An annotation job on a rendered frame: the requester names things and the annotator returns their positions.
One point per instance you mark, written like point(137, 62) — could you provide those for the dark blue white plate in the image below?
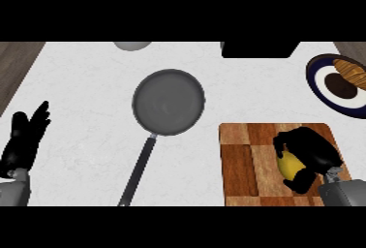
point(333, 97)

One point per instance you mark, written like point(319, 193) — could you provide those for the black appliance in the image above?
point(260, 49)

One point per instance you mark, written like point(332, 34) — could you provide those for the grey round bowl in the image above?
point(131, 45)

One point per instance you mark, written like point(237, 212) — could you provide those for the brown bread roll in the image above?
point(351, 71)

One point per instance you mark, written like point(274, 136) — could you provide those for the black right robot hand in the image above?
point(317, 151)

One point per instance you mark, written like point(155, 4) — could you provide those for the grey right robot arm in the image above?
point(342, 190)

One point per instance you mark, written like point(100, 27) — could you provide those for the yellow lemon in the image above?
point(288, 165)

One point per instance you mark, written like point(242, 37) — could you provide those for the grey frying pan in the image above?
point(167, 103)

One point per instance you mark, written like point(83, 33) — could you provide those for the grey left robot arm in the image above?
point(13, 190)

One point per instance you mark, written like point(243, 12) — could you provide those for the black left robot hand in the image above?
point(24, 142)

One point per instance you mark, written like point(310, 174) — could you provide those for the wooden checkered cutting board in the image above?
point(248, 161)

